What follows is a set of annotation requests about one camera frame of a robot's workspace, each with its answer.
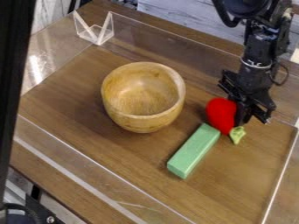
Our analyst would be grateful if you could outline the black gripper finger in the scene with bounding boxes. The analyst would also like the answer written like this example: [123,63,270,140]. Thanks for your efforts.
[235,101,252,126]

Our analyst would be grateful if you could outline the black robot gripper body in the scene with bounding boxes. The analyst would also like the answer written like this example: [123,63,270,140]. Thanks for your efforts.
[219,70,276,123]

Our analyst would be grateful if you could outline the red plush strawberry toy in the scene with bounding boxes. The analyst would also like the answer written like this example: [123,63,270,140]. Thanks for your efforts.
[206,98,247,145]

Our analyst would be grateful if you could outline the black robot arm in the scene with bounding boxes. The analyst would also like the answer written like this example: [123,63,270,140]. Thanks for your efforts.
[211,0,294,126]

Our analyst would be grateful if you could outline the green rectangular block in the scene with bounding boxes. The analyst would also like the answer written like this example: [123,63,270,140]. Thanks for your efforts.
[167,123,220,179]

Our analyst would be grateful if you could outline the wooden bowl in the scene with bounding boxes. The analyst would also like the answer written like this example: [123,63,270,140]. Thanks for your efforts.
[100,62,185,133]

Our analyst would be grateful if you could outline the clear acrylic tray wall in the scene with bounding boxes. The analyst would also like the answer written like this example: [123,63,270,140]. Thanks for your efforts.
[12,12,299,224]

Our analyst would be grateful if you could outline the clear acrylic corner bracket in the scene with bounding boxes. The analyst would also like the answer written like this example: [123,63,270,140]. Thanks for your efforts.
[72,11,115,46]

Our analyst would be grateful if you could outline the black metal table bracket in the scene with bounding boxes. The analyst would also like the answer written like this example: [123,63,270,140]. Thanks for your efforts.
[0,185,65,224]

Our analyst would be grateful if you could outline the black vertical camera pole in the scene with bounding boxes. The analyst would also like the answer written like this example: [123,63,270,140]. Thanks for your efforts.
[0,0,36,207]

